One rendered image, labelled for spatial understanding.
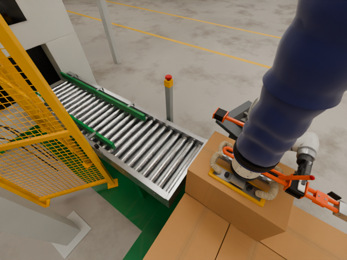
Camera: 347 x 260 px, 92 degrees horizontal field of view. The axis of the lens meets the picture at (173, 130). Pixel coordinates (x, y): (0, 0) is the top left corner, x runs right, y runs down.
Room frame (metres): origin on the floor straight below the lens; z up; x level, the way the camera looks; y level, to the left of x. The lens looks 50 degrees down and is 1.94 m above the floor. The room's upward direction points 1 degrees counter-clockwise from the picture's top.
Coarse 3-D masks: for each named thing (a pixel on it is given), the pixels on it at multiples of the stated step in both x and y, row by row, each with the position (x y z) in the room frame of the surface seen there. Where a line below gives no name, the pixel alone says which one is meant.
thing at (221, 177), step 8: (224, 168) 0.49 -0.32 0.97; (216, 176) 0.43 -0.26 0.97; (224, 176) 0.43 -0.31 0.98; (224, 184) 0.39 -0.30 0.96; (232, 184) 0.38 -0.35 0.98; (248, 184) 0.38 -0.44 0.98; (240, 192) 0.34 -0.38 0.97; (248, 192) 0.33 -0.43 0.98; (256, 200) 0.29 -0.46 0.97; (264, 200) 0.29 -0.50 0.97
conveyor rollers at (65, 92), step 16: (64, 96) 1.77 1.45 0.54; (80, 96) 1.77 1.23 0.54; (96, 96) 1.76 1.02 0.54; (80, 112) 1.46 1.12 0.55; (96, 112) 1.45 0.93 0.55; (80, 128) 1.23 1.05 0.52; (96, 128) 1.20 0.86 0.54; (112, 128) 1.20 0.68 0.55; (128, 128) 1.22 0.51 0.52; (144, 128) 1.19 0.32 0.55; (128, 144) 0.98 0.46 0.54; (160, 144) 0.98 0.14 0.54; (192, 144) 0.97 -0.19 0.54; (144, 160) 0.79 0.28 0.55; (176, 160) 0.79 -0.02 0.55; (176, 176) 0.63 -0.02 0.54
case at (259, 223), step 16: (208, 144) 0.69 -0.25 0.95; (208, 160) 0.56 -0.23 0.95; (192, 176) 0.47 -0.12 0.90; (208, 176) 0.44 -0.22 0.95; (192, 192) 0.46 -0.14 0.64; (208, 192) 0.39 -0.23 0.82; (224, 192) 0.34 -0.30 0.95; (224, 208) 0.31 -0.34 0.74; (240, 208) 0.27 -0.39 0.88; (256, 208) 0.25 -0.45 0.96; (272, 208) 0.25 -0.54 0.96; (288, 208) 0.25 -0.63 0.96; (240, 224) 0.23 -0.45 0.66; (256, 224) 0.20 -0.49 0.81; (272, 224) 0.18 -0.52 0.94; (256, 240) 0.15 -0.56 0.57
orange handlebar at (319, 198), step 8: (232, 120) 0.80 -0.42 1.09; (224, 152) 0.54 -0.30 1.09; (272, 176) 0.38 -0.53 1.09; (312, 192) 0.29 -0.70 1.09; (320, 192) 0.29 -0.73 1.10; (312, 200) 0.26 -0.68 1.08; (320, 200) 0.25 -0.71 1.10; (328, 200) 0.25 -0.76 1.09; (328, 208) 0.22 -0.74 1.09; (336, 208) 0.21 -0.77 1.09
